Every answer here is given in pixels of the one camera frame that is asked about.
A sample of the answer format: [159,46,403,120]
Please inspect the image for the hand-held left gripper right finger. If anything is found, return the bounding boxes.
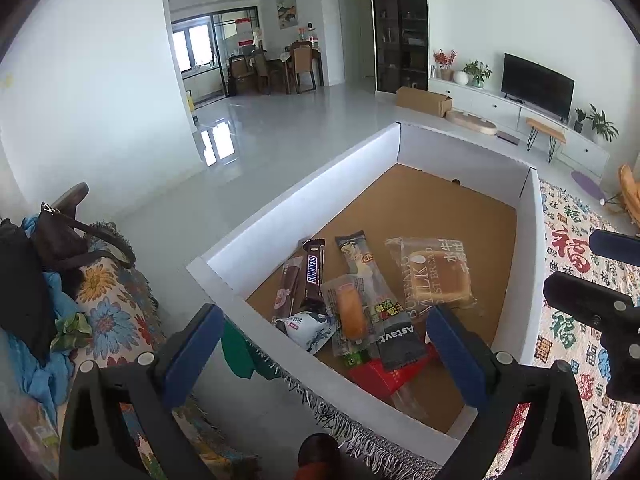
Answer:
[425,303,593,480]

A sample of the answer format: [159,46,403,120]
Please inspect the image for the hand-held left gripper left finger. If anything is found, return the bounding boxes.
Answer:
[59,303,225,480]

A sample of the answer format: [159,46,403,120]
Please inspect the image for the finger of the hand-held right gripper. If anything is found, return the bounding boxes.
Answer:
[589,229,640,263]
[543,272,640,333]

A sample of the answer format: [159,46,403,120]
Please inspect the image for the black snack packet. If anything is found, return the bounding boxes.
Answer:
[367,300,430,372]

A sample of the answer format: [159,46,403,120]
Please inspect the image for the milk toast bread packet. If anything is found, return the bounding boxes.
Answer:
[385,236,478,321]

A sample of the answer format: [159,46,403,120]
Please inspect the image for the red snack packet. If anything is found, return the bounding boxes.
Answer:
[345,342,441,421]

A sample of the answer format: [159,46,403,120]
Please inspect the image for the brown pink snack bar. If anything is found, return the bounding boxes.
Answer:
[272,255,305,322]

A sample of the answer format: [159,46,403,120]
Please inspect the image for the white blue triangular packet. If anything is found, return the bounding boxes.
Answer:
[274,310,335,356]

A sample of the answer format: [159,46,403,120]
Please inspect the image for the small bread packet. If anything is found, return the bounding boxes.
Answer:
[320,274,376,358]

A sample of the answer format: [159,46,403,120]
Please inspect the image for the brown chocolate bar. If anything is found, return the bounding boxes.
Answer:
[300,238,327,313]

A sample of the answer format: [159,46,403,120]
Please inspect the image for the dark cartoon snack packet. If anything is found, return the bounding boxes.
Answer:
[334,231,401,326]

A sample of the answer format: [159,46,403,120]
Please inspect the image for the white cardboard box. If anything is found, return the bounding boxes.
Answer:
[186,120,548,466]

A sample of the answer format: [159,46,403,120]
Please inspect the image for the printed woven blanket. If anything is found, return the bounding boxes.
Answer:
[240,180,640,480]

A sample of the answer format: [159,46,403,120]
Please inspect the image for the orange lounge chair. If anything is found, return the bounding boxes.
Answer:
[602,162,640,233]

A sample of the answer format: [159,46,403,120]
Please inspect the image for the purple floor mat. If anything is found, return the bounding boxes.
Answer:
[571,170,607,201]

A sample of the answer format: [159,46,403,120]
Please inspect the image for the floral cloth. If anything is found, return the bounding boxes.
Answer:
[0,220,261,480]

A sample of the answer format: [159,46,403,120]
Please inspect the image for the large leafy potted plant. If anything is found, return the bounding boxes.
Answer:
[585,104,620,142]

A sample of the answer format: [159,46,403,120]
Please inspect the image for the small green crumpled cloth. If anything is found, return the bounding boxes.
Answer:
[50,312,93,353]

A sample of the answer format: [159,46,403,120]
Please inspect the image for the wooden bench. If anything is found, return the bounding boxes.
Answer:
[525,117,567,163]

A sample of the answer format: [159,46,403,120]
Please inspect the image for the blue cloth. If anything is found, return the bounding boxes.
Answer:
[0,270,81,411]

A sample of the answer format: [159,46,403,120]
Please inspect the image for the dark round object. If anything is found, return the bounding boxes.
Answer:
[298,432,343,480]

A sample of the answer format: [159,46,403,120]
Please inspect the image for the brown handbag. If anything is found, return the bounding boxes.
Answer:
[30,182,137,271]

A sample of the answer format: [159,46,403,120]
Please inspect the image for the flat screen television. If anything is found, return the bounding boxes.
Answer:
[501,52,576,120]

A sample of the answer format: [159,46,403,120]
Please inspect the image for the white television cabinet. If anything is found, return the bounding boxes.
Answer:
[427,77,611,178]

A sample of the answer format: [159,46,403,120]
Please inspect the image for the black cloth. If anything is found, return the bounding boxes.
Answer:
[0,217,58,366]

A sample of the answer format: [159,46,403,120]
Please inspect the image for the round beige pet bed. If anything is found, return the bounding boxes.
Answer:
[445,110,498,136]

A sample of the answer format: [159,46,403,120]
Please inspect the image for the green potted plant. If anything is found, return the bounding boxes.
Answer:
[462,60,493,88]

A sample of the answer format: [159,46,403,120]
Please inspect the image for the brown cardboard box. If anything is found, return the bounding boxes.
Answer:
[396,86,453,118]

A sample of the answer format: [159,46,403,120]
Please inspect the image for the red flower vase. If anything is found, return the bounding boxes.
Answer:
[432,49,458,82]

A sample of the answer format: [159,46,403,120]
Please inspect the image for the wooden dining chair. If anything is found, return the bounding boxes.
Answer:
[291,45,321,93]
[228,55,256,95]

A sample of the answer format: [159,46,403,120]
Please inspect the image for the dining table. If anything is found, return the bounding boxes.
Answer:
[267,50,323,93]

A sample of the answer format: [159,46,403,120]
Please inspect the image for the glass sliding door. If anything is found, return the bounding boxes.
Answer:
[170,5,261,108]

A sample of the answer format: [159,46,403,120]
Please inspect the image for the black glass cabinet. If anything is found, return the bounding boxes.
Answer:
[369,0,430,95]

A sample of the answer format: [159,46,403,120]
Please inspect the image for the white door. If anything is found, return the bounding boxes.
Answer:
[337,0,376,86]

